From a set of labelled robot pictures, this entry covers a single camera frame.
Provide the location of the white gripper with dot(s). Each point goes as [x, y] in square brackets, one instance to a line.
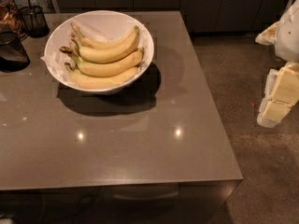
[288, 36]

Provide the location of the yellow banana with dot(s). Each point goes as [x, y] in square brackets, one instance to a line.
[127, 64]
[99, 83]
[109, 55]
[95, 44]

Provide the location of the dark cabinet fronts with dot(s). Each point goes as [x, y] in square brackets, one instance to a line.
[201, 16]

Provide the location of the jar with brown contents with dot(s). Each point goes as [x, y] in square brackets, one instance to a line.
[10, 16]

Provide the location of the dark glass container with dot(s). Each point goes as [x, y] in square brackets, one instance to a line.
[13, 56]

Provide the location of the black mesh pen cup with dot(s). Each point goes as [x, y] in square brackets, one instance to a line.
[34, 21]

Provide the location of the white bowl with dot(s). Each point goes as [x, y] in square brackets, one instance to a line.
[102, 24]

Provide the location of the small red floor scrap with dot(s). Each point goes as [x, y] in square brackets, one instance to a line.
[252, 104]

